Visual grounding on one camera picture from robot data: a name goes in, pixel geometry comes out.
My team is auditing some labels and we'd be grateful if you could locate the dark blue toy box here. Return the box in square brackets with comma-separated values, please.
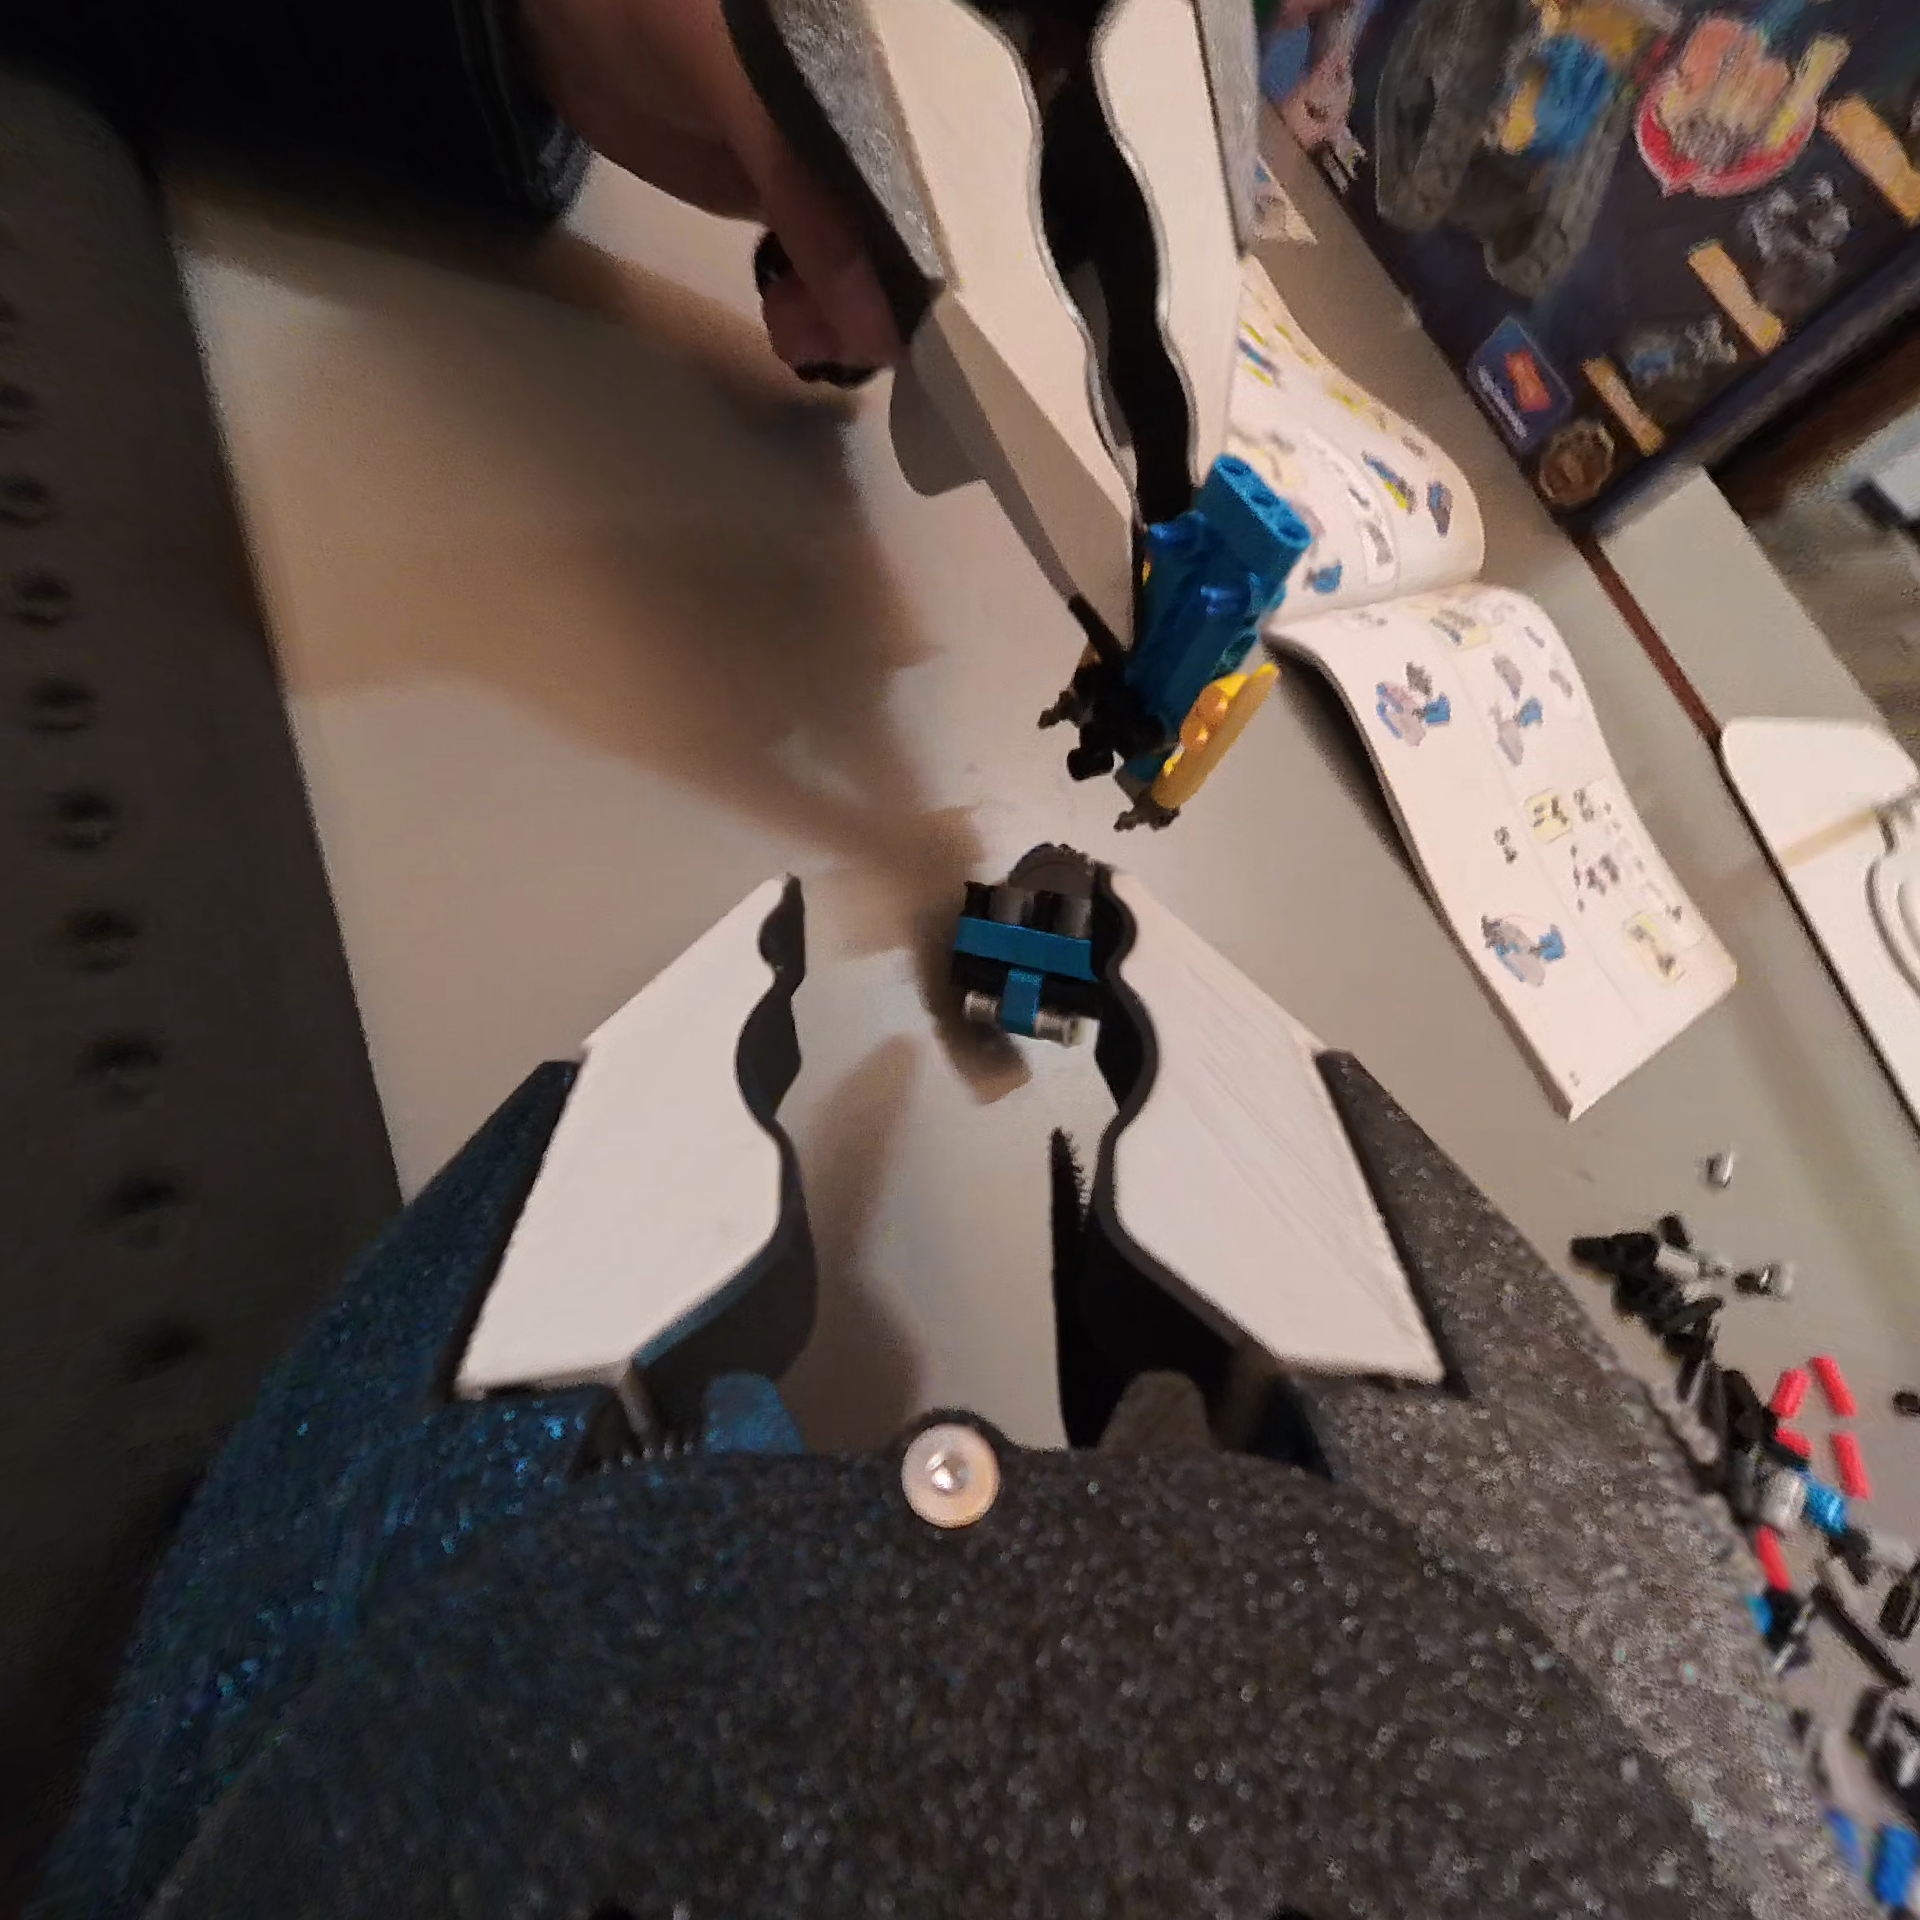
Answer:
[1263, 0, 1920, 541]

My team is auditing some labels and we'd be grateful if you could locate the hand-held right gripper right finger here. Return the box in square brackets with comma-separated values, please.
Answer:
[1052, 871, 1449, 1391]

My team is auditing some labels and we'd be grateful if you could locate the open instruction booklet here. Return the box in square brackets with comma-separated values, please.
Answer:
[1216, 256, 1742, 1118]

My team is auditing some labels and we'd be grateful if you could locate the blue yellow brick assembly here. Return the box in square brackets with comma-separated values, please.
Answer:
[1036, 449, 1312, 832]

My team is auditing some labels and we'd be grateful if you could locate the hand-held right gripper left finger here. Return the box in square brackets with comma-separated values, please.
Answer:
[458, 878, 819, 1400]

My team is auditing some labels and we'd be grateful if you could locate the person's left hand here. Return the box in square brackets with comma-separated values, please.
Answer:
[516, 0, 907, 385]

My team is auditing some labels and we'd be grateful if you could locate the blue beam with black pins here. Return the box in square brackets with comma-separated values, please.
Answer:
[956, 916, 1097, 1046]

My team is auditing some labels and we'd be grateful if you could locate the pile of loose small bricks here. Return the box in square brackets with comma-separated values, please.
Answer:
[1568, 1141, 1920, 1920]

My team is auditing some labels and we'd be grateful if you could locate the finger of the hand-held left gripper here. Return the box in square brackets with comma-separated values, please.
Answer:
[1094, 0, 1251, 496]
[865, 0, 1148, 654]

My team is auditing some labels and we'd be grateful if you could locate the grey desk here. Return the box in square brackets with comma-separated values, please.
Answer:
[168, 121, 1920, 1801]

